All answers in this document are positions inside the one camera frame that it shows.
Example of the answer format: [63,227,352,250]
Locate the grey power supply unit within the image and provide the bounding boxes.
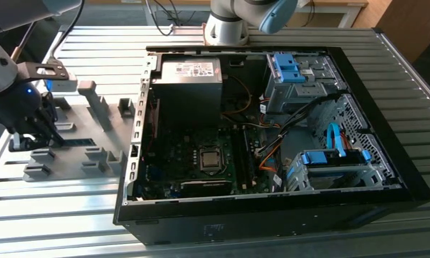
[151,57,227,130]

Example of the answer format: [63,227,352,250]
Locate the white framed desk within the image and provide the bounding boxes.
[296,0,369,29]

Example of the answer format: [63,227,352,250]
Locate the grey parts rack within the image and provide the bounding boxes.
[23,80,137,183]

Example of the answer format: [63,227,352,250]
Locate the black graphics card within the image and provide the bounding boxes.
[180,178,235,198]

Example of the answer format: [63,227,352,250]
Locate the small wooden cabinet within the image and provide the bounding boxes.
[351,0,394,29]

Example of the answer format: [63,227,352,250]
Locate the silver disk bay cage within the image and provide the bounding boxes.
[285,150,397,192]

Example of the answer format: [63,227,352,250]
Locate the black camera cable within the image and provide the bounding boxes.
[51,0,85,64]

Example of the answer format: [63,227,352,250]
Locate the coloured power wires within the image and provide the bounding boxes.
[241,122,283,129]

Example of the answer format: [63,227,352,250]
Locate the white background table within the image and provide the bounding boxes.
[85,0,212,26]

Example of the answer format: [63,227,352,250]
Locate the green motherboard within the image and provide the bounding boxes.
[139,118,273,201]

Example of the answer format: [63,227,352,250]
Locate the black open PC case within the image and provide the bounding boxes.
[113,45,430,246]

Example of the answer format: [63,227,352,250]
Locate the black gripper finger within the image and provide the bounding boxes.
[24,115,67,148]

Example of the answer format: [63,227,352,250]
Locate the black wrist camera white bracket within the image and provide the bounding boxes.
[8,133,39,153]

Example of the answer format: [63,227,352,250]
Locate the thin orange wire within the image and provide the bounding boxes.
[221,76,255,116]

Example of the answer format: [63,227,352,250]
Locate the orange flat wire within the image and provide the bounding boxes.
[259,145,284,172]

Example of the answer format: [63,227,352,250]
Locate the black wire bundle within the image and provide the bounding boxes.
[257,95,336,157]

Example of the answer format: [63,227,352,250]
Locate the green RAM stick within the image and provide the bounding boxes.
[59,138,95,148]

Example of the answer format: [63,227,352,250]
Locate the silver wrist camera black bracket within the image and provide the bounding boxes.
[16,62,79,92]

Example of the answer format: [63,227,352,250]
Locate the silver drive cage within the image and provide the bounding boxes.
[264,53,348,115]

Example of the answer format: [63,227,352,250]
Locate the blue disk carrier with disk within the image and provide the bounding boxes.
[300,149,373,165]

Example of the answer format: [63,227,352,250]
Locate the large wooden cabinet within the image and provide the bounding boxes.
[376,0,430,64]

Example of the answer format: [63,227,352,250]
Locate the CPU socket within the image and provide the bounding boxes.
[199,145,227,176]

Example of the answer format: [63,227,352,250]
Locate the blue flat wire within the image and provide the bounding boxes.
[325,122,348,158]

